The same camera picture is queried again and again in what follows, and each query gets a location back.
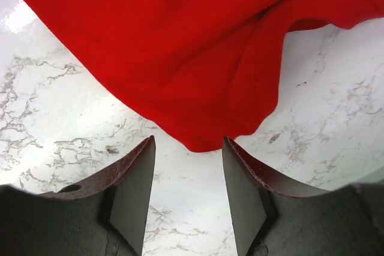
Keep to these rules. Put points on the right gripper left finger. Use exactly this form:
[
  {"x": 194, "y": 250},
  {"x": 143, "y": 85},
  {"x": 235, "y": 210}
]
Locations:
[{"x": 124, "y": 188}]

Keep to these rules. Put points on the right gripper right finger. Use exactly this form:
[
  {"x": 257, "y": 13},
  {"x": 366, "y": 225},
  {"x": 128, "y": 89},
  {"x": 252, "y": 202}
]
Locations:
[{"x": 273, "y": 214}]

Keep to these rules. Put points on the red t-shirt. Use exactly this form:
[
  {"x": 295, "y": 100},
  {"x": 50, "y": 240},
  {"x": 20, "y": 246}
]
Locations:
[{"x": 200, "y": 69}]

